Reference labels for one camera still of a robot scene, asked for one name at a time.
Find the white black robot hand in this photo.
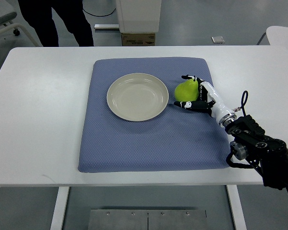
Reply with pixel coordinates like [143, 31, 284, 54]
[174, 76, 237, 127]

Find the green pear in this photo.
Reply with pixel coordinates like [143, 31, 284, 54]
[174, 75, 199, 102]

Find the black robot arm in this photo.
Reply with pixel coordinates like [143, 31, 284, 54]
[224, 91, 288, 193]

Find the small grey floor plate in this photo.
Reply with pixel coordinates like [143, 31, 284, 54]
[211, 36, 225, 44]

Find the beige round plate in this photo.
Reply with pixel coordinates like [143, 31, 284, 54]
[106, 73, 169, 122]

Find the blue textured mat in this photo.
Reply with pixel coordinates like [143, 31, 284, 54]
[78, 57, 230, 173]

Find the white side table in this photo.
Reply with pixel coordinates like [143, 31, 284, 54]
[266, 26, 288, 46]

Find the cardboard box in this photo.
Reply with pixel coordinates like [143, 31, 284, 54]
[121, 33, 156, 46]

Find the white machine cabinet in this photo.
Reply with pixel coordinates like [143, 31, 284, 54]
[115, 0, 161, 34]

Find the right white table leg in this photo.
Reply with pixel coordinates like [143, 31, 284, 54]
[226, 185, 247, 230]

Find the white table leg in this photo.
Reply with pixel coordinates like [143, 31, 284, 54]
[50, 186, 69, 230]
[226, 185, 247, 230]

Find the person in dark trousers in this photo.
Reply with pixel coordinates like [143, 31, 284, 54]
[17, 0, 94, 47]

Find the left white table leg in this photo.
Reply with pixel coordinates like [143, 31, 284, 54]
[50, 186, 69, 230]

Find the grey wheeled cart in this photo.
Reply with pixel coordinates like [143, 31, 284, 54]
[0, 12, 40, 47]

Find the silver floor rail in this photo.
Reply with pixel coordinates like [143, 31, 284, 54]
[94, 24, 119, 30]

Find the black floor cable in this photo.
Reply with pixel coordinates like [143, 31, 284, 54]
[82, 0, 116, 17]

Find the metal base plate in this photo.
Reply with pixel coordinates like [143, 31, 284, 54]
[88, 209, 208, 230]

